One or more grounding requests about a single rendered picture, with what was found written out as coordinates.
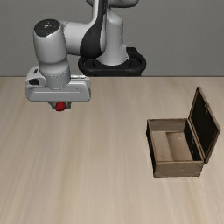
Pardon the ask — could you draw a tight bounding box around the red strawberry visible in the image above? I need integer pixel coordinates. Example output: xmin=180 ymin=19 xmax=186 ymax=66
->
xmin=55 ymin=101 xmax=67 ymax=112

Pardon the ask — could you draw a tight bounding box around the brown wooden box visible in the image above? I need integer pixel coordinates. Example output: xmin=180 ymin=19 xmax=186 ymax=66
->
xmin=145 ymin=117 xmax=205 ymax=179

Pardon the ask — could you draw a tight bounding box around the wooden box lid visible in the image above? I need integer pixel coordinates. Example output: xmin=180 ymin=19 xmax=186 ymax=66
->
xmin=187 ymin=86 xmax=221 ymax=165

